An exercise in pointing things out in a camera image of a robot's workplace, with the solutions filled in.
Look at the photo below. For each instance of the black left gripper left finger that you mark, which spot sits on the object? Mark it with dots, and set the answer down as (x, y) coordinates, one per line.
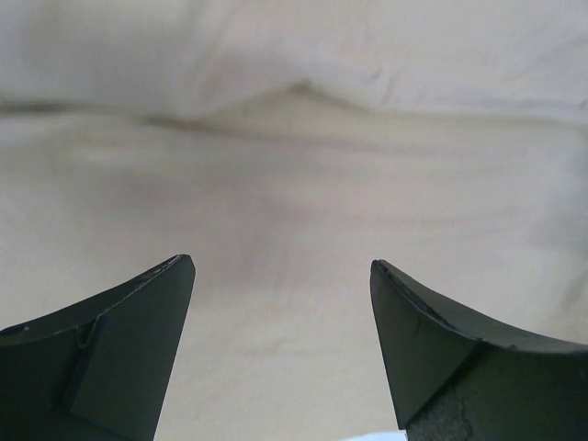
(98, 369)

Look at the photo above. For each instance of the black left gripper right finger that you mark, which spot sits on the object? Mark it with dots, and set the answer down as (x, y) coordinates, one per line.
(457, 374)

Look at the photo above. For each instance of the beige t shirt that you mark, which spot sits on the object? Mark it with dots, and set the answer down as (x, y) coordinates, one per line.
(285, 146)

